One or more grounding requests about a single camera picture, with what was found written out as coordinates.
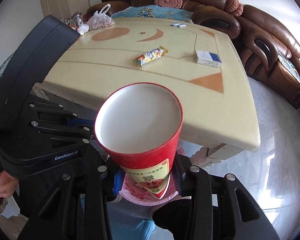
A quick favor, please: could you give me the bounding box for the red paper cup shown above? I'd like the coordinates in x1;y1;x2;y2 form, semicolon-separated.
93;82;184;201

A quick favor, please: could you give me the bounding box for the white blue cigarette box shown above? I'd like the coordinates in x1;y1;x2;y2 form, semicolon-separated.
196;50;222;68

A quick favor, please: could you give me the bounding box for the orange snack bar wrapper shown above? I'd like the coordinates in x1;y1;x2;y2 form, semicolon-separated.
132;46;169;68

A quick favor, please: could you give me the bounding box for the pink trash bag bin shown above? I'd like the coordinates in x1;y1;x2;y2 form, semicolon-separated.
117;144;191;207

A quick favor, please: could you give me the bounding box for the person left hand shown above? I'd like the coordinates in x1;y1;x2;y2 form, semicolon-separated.
0;171;19;199

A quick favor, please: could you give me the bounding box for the blue plastic stool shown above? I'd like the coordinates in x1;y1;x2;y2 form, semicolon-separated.
107;199;155;240

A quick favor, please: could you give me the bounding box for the beige wooden table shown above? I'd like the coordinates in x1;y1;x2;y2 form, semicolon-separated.
37;18;261;165

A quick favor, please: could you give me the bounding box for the silver gum pack right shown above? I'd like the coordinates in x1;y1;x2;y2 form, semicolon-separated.
177;24;186;28

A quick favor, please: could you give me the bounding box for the brown leather armchair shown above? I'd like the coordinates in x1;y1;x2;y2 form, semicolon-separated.
230;4;300;111

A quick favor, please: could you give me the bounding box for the small white plastic bag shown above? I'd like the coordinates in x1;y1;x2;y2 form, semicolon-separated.
77;24;89;36

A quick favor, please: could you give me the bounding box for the blue floral sofa cover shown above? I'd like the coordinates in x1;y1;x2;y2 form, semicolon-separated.
111;5;193;23

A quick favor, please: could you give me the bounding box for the clear bag of nuts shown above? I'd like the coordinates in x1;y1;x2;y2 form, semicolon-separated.
87;3;115;30

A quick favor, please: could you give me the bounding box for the glass jar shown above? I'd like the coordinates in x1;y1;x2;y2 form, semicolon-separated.
70;12;84;28

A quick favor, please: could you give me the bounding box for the pink round cushion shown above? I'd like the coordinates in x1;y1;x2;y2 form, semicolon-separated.
154;0;183;9

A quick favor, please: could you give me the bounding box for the pink cushion on sofa corner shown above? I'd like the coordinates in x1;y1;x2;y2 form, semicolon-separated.
224;0;244;17

